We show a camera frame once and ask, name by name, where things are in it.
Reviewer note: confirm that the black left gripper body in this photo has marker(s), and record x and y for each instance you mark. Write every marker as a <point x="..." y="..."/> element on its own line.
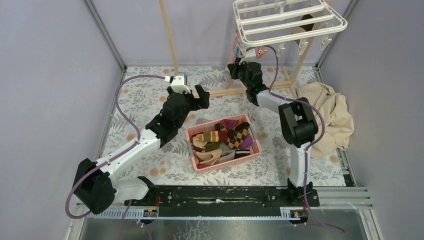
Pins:
<point x="187" y="106"/>

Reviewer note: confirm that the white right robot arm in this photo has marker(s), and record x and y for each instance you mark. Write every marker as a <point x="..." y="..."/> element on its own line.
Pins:
<point x="298" y="123"/>

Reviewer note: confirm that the pink clothes peg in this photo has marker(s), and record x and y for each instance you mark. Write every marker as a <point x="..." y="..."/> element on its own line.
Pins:
<point x="260" y="52"/>

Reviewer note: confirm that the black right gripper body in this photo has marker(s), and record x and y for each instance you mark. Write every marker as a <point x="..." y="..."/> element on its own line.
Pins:
<point x="239" y="72"/>

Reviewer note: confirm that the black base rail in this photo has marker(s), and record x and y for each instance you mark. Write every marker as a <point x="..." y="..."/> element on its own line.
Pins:
<point x="224" y="201"/>

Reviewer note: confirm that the floral patterned mat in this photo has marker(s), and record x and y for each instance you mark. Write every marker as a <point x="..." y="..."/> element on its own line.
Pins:
<point x="142" y="97"/>

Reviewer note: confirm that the cream maroon striped sock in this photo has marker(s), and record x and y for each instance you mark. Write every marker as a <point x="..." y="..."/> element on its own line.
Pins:
<point x="205" y="158"/>

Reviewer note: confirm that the olive green striped sock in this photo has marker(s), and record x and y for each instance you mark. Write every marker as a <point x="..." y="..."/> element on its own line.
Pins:
<point x="211" y="146"/>

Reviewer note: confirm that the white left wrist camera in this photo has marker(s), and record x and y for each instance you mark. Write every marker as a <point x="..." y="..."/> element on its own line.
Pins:
<point x="178" y="83"/>

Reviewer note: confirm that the purple maroon striped sock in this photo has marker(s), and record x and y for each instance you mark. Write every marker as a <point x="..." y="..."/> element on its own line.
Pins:
<point x="246" y="142"/>

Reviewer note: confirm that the grey sock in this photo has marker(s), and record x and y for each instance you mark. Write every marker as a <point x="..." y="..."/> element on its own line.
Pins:
<point x="226" y="155"/>

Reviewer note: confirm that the white plastic clip hanger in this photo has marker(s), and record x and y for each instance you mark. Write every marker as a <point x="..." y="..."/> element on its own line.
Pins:
<point x="270" y="22"/>

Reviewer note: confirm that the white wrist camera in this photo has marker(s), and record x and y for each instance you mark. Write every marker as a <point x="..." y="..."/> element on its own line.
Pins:
<point x="250" y="56"/>
<point x="178" y="83"/>

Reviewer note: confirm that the pink plastic basket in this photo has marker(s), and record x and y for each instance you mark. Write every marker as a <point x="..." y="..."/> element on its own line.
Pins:
<point x="240" y="137"/>

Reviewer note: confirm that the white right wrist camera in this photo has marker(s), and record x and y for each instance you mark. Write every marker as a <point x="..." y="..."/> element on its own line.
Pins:
<point x="250" y="56"/>

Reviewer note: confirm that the wooden drying rack frame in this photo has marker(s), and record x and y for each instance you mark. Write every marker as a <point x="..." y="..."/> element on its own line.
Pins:
<point x="290" y="79"/>

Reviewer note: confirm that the beige crumpled cloth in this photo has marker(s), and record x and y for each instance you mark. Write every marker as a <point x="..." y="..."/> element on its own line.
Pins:
<point x="339" y="124"/>

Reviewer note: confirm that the mustard yellow striped sock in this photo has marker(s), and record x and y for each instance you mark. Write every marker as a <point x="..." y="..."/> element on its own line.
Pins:
<point x="240" y="153"/>

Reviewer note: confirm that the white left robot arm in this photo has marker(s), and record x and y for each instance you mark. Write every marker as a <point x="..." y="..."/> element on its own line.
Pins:
<point x="96" y="183"/>

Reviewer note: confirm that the pink sock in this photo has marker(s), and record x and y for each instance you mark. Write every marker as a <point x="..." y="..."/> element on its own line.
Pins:
<point x="233" y="54"/>

